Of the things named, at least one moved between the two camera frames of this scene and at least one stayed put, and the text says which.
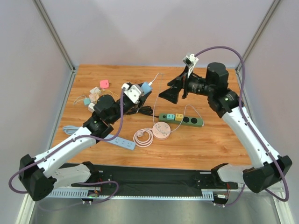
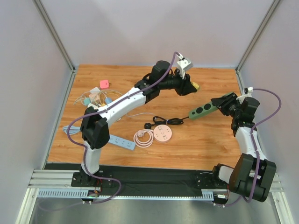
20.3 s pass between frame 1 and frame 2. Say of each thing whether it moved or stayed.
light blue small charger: stayed
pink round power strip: stayed
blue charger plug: moved
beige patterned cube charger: stayed
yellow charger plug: moved
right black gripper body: moved
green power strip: moved
